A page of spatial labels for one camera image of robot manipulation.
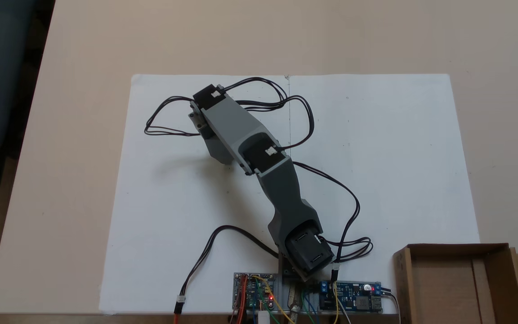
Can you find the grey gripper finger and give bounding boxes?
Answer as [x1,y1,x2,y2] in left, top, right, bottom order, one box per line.
[204,131,237,166]

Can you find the motor controller circuit board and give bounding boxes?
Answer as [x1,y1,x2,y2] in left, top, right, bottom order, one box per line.
[233,272,278,312]

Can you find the white paper sheet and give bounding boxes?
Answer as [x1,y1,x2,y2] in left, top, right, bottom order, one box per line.
[99,73,480,315]

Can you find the blue power circuit board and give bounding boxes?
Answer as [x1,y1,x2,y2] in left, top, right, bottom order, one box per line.
[319,280,384,314]

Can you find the brown cardboard box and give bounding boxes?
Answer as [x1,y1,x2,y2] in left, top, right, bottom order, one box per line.
[393,243,518,324]

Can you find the black wrist servo wires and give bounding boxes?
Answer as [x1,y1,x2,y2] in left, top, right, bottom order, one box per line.
[144,77,316,152]

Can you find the black power cable with connector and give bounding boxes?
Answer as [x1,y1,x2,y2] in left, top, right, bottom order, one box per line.
[173,225,283,324]

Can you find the black elbow servo wires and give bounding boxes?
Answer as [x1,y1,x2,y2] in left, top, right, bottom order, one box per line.
[292,161,374,271]

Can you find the orange wires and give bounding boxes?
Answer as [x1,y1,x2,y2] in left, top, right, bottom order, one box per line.
[228,279,248,324]

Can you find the yellow jumper wire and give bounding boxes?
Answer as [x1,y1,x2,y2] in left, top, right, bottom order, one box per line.
[252,275,296,324]

